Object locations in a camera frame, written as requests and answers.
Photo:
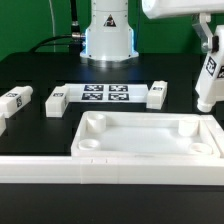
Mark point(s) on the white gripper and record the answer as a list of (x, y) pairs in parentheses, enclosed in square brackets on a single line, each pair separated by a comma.
[(200, 22)]

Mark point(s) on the white desk top tray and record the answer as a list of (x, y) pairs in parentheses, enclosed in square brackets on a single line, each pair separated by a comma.
[(129, 134)]

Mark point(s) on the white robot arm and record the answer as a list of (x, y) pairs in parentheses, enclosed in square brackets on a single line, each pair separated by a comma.
[(110, 40)]

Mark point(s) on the white right obstacle rail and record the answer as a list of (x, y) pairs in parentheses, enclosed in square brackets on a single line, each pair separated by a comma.
[(216, 131)]

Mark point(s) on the white obstacle rail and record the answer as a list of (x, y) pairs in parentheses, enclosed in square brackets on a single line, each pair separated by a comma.
[(216, 131), (111, 170)]

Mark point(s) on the white marker base plate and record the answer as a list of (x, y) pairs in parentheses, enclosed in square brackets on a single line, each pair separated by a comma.
[(124, 93)]

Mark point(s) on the white front obstacle rail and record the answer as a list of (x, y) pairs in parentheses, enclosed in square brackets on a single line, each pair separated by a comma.
[(111, 170)]

